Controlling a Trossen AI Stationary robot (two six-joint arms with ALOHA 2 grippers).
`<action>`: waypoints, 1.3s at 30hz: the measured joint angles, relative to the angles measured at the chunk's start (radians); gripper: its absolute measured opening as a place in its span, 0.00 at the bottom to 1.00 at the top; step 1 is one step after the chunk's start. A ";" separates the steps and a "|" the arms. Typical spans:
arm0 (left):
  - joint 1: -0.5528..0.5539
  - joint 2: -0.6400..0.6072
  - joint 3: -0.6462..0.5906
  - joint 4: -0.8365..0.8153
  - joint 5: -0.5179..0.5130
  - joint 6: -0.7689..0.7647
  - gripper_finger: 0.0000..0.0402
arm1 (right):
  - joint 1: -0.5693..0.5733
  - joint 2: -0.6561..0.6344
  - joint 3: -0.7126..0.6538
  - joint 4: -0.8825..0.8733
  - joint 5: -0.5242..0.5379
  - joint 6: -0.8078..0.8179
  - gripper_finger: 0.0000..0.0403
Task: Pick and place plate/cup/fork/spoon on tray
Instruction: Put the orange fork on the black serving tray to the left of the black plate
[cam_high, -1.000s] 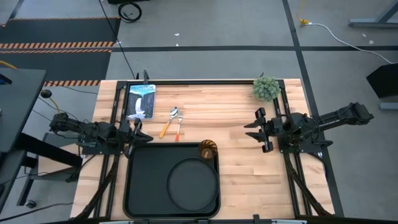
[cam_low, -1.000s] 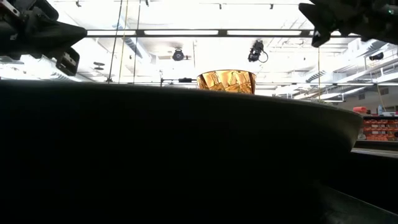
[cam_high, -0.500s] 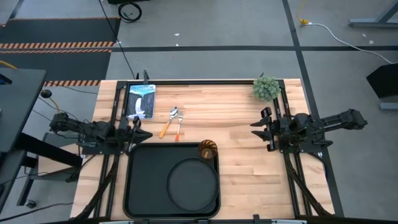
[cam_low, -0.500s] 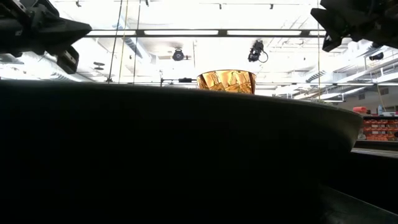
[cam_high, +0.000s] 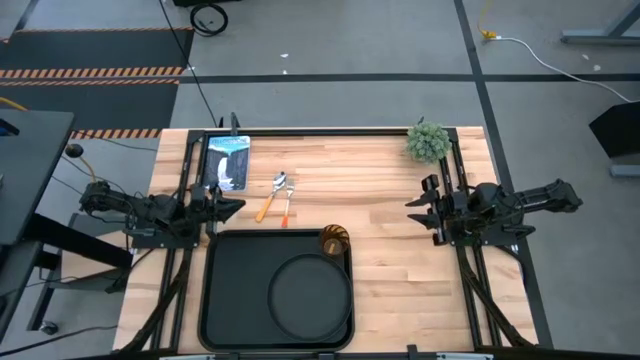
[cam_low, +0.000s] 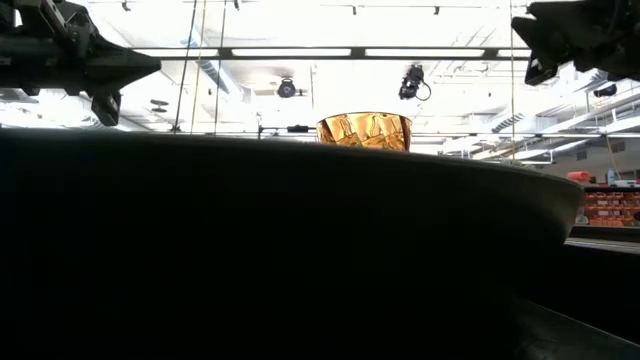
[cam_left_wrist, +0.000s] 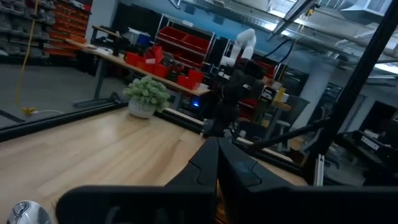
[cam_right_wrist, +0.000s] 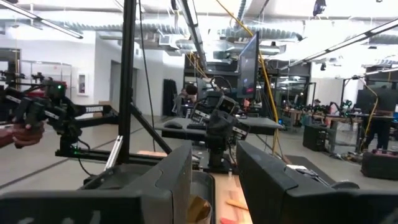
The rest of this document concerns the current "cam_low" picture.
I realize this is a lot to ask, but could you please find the amber faceted plastic cup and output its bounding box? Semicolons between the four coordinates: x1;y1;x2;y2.
315;111;414;153

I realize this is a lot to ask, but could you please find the dark round plate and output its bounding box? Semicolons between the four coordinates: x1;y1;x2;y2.
0;126;586;360

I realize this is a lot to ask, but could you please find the grey textured serving tray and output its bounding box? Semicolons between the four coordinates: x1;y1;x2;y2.
509;237;640;360

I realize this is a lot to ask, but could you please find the black overhead camera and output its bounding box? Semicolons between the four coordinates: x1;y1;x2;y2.
397;63;433;103

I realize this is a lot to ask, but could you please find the black hanging cable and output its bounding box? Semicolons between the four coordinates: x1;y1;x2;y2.
172;0;199;135
213;0;227;136

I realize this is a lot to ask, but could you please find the round black ceiling device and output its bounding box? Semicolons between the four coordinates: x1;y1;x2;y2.
275;77;299;100

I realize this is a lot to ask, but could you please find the red parts bins shelf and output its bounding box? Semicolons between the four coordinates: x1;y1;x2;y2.
581;186;640;228

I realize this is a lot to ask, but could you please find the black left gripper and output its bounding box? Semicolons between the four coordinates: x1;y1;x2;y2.
0;0;163;97

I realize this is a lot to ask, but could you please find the long horizontal light rail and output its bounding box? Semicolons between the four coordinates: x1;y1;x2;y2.
409;131;640;140

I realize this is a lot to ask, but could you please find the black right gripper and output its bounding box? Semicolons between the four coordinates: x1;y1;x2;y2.
510;0;640;84

